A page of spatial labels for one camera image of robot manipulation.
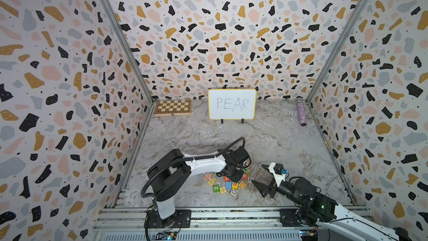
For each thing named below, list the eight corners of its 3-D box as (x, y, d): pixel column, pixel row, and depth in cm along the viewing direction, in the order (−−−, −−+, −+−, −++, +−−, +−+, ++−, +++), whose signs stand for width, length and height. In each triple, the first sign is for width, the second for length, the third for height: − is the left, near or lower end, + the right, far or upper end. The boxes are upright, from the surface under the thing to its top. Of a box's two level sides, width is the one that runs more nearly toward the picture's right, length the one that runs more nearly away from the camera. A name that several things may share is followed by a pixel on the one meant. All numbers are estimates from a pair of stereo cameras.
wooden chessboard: (152, 116, 114) (151, 113, 112) (157, 102, 123) (156, 99, 120) (190, 116, 114) (189, 113, 112) (192, 102, 123) (192, 99, 120)
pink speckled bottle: (299, 125, 111) (301, 122, 108) (295, 97, 129) (296, 93, 126) (305, 126, 111) (307, 122, 108) (300, 98, 128) (302, 94, 125)
